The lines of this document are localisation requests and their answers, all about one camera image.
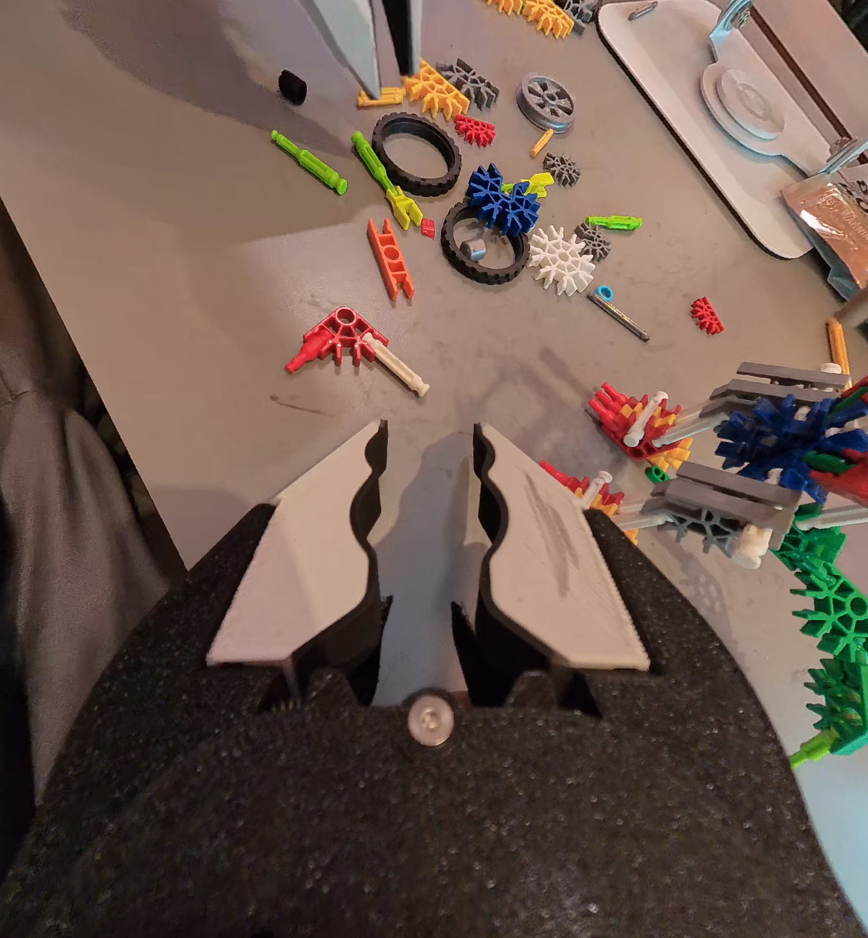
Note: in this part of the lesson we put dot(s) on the black rubber tyre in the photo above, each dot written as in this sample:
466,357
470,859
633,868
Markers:
380,150
448,245

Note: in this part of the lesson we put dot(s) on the orange fan connector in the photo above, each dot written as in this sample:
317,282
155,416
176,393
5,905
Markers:
547,16
503,6
434,91

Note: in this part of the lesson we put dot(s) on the small green clip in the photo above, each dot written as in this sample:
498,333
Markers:
656,474

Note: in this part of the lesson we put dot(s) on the thin dark grey rod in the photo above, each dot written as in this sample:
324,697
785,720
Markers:
624,320

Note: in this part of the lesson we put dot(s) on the white snowflake connector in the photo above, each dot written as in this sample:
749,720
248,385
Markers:
562,262

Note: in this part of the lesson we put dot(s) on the long orange rod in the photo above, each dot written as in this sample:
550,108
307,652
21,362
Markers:
838,352

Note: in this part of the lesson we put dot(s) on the yellow-green clip piece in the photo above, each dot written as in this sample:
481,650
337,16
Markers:
533,183

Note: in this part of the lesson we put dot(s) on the orange ladder piece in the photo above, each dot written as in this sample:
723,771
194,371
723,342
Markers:
390,260

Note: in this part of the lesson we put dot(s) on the grey spoked wheel hub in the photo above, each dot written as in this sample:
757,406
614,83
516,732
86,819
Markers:
546,102

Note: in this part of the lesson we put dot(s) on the printed toy packaging bag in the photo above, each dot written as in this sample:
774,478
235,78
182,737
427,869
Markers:
844,242

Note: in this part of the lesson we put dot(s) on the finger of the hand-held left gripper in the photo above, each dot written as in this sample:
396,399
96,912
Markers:
353,36
413,36

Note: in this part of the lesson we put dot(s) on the colourful construction toy model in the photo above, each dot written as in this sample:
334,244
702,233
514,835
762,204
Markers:
771,440

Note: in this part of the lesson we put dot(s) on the small red connector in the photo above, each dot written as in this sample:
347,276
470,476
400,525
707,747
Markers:
707,316

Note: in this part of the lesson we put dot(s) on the black cap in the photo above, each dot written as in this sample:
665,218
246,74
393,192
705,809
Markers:
292,86

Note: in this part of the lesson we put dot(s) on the grey spacer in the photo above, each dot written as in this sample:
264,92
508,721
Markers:
472,249

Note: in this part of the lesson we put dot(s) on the lime green rod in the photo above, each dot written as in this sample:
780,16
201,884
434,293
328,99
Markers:
309,163
371,161
613,221

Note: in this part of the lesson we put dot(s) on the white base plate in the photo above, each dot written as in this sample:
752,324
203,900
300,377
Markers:
668,110

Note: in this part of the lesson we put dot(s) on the yellow clip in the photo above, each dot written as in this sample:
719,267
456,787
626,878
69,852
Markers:
404,209

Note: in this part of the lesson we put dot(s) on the small dark grey connector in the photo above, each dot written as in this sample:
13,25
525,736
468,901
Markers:
593,242
561,170

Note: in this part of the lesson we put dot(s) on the dark grey snowflake connector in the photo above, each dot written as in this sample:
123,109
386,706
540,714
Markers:
478,82

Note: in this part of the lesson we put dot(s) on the small grey pin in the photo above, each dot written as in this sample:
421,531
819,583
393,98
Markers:
642,9

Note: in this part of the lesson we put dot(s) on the red corner connector assembly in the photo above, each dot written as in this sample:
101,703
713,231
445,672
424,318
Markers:
346,333

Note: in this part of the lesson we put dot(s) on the blue snowflake connector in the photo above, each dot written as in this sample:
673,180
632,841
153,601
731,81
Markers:
503,198

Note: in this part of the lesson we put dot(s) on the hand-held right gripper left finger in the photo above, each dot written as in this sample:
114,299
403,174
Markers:
302,571

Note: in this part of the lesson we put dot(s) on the red fan connector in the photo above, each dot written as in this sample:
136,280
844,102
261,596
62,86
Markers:
475,130

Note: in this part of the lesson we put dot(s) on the orange short rod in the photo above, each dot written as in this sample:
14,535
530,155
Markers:
379,97
541,143

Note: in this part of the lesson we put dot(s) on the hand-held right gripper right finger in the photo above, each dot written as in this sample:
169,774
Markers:
558,579

